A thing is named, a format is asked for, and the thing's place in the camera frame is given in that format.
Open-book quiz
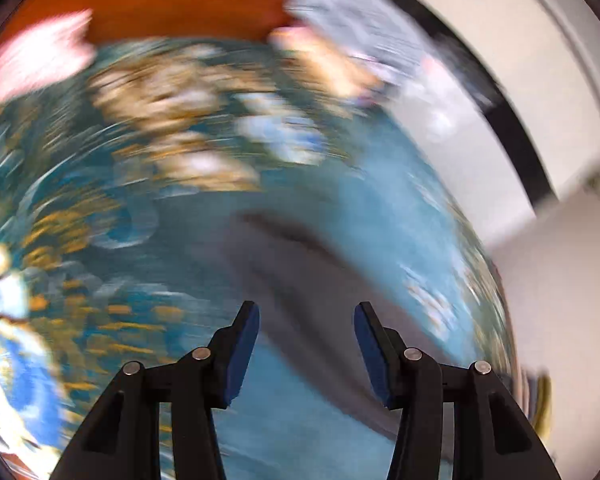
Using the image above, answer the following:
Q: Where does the floral folded quilt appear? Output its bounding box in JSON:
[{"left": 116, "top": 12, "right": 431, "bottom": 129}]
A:
[{"left": 269, "top": 25, "right": 386, "bottom": 103}]

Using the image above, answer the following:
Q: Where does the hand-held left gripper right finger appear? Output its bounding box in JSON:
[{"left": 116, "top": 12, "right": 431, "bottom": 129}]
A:
[{"left": 354, "top": 301, "right": 563, "bottom": 480}]

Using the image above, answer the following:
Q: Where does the white glossy wardrobe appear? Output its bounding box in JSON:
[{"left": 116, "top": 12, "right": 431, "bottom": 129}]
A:
[{"left": 365, "top": 0, "right": 600, "bottom": 261}]

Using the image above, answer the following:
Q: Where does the grey ribbed sweatshirt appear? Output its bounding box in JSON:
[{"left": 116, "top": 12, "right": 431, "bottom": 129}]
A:
[{"left": 190, "top": 210, "right": 461, "bottom": 441}]

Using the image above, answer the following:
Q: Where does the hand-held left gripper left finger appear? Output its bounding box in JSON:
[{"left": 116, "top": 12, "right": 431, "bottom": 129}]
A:
[{"left": 52, "top": 301, "right": 261, "bottom": 480}]

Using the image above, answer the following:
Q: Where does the blue floral blanket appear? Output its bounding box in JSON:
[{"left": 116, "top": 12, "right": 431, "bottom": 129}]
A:
[{"left": 0, "top": 35, "right": 556, "bottom": 480}]

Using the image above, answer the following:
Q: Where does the pink cloth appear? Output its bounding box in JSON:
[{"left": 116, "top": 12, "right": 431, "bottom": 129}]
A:
[{"left": 0, "top": 9, "right": 98, "bottom": 108}]

